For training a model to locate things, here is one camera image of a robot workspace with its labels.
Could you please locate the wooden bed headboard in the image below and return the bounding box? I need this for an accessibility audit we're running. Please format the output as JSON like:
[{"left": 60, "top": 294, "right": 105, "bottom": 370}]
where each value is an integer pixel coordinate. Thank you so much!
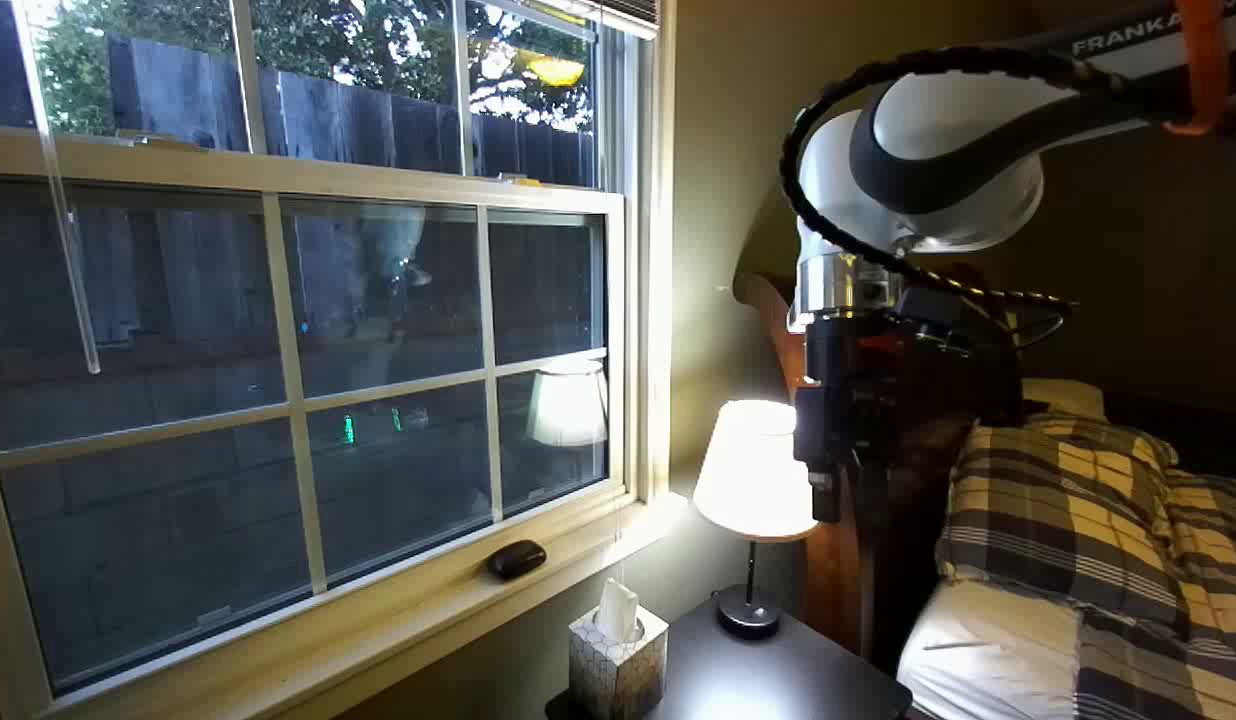
[{"left": 743, "top": 274, "right": 994, "bottom": 674}]

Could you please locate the patterned cube tissue box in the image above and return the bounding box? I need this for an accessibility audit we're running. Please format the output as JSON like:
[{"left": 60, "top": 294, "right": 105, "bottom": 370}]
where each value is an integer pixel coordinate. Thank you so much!
[{"left": 563, "top": 604, "right": 672, "bottom": 720}]

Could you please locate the black oval computer mouse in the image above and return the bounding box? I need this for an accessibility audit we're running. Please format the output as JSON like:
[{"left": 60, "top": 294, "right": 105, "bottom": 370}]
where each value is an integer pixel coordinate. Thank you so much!
[{"left": 483, "top": 536, "right": 551, "bottom": 583}]

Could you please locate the plaid blanket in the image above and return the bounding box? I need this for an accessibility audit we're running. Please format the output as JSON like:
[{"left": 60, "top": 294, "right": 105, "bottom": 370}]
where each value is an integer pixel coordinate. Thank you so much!
[{"left": 1066, "top": 465, "right": 1236, "bottom": 720}]

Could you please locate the white framed grid window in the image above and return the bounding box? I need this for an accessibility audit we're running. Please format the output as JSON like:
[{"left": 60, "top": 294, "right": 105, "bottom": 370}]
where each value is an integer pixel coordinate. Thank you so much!
[{"left": 0, "top": 0, "right": 681, "bottom": 720}]

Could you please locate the clear blind wand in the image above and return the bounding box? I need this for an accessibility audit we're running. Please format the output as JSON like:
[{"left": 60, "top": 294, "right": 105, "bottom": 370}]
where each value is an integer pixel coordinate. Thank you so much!
[{"left": 11, "top": 0, "right": 105, "bottom": 379}]

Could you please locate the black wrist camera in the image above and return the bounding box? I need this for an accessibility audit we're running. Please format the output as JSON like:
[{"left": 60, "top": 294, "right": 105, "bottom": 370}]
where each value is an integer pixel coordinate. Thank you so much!
[{"left": 906, "top": 286, "right": 1031, "bottom": 431}]

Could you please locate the plaid pillow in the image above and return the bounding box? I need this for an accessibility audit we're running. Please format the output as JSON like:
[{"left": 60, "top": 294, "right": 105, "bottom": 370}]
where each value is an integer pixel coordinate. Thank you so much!
[{"left": 934, "top": 413, "right": 1189, "bottom": 632}]

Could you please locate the white pillow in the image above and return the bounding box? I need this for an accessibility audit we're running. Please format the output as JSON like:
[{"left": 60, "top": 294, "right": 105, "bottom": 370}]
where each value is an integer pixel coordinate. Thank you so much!
[{"left": 892, "top": 575, "right": 1089, "bottom": 720}]

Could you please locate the table lamp white shade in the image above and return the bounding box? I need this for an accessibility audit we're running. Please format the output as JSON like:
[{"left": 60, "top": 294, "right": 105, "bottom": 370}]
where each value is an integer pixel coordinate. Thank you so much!
[{"left": 693, "top": 396, "right": 821, "bottom": 642}]

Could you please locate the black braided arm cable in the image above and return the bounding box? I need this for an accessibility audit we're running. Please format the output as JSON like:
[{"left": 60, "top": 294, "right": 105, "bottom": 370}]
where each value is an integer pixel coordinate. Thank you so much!
[{"left": 777, "top": 46, "right": 1189, "bottom": 320}]

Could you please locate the cream pillow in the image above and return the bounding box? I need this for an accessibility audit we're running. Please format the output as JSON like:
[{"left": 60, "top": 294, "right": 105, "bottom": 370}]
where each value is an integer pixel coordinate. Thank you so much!
[{"left": 1021, "top": 377, "right": 1110, "bottom": 423}]

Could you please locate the white tissue square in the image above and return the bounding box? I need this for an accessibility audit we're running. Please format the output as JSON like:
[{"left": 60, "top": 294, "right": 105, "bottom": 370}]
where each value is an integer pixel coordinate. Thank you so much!
[{"left": 586, "top": 571, "right": 643, "bottom": 653}]

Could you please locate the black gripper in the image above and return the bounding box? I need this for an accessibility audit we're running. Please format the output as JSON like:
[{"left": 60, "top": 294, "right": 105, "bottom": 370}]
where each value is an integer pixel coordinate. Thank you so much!
[{"left": 790, "top": 309, "right": 917, "bottom": 527}]

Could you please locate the dark wooden fence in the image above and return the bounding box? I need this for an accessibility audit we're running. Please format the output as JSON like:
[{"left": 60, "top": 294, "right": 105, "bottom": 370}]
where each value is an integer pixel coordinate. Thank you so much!
[{"left": 0, "top": 0, "right": 607, "bottom": 192}]

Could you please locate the black side table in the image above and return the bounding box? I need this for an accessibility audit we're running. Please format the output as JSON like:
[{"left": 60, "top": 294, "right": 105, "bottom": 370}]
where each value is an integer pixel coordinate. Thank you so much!
[{"left": 543, "top": 596, "right": 913, "bottom": 720}]

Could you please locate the orange strap on arm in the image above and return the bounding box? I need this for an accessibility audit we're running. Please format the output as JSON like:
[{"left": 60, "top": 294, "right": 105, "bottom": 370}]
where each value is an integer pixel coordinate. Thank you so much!
[{"left": 1163, "top": 0, "right": 1236, "bottom": 146}]

